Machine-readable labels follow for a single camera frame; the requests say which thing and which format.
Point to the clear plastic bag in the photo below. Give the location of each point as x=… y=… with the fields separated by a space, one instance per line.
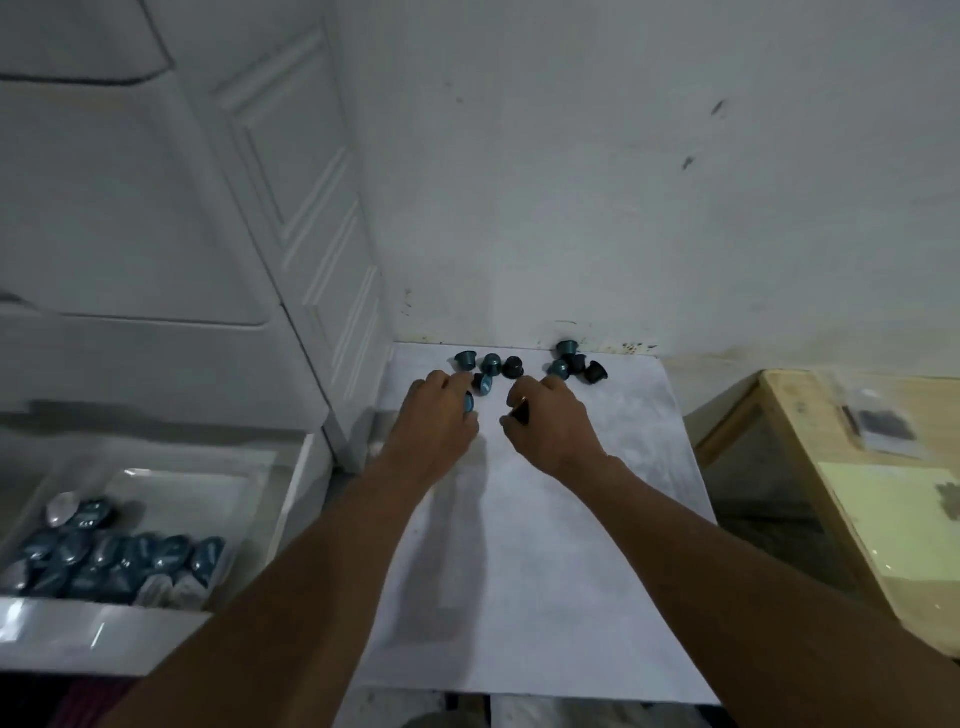
x=877 y=420

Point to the person's left forearm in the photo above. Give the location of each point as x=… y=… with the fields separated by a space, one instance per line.
x=300 y=592

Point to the black coffee pod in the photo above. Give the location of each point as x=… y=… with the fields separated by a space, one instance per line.
x=520 y=412

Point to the cluster of teal capsules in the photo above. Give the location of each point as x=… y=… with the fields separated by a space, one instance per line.
x=491 y=364

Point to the light wooden table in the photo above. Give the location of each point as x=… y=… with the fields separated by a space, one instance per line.
x=795 y=427

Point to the pale yellow sheet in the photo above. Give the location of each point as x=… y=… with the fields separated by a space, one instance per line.
x=885 y=517

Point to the white cabinet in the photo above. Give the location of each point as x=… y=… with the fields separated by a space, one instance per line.
x=187 y=225

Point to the person's right hand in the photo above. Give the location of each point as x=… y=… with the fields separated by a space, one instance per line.
x=555 y=431

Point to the pile of blue capsules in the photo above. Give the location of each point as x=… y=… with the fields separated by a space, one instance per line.
x=112 y=559

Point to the person's right thumb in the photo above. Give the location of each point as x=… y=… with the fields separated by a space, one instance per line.
x=511 y=433

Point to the person's right forearm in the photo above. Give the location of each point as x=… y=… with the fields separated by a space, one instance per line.
x=720 y=592

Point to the blue foil-lid coffee pod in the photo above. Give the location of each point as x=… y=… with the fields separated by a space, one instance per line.
x=469 y=403

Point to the person's left thumb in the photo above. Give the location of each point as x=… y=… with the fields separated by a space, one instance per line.
x=471 y=429

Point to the person's left hand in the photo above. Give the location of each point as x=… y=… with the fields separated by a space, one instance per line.
x=435 y=431

